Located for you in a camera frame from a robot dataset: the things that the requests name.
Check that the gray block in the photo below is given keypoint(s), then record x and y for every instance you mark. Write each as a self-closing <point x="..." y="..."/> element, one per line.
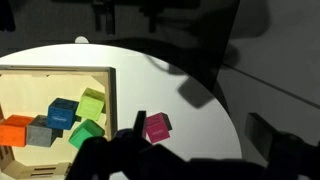
<point x="39" y="135"/>

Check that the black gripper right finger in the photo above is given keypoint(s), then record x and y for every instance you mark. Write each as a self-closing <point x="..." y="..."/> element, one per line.
<point x="265" y="140"/>

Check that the blue block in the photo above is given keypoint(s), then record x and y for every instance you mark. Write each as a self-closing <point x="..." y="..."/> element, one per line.
<point x="61" y="115"/>

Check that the lime green block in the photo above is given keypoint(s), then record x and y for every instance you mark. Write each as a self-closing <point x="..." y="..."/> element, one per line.
<point x="89" y="106"/>

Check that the wooden crate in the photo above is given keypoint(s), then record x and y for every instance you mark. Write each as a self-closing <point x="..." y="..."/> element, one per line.
<point x="30" y="90"/>

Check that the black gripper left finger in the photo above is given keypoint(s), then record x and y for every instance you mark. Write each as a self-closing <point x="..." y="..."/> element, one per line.
<point x="140" y="123"/>

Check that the orange block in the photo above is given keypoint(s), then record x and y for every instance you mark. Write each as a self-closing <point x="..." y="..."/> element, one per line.
<point x="13" y="131"/>

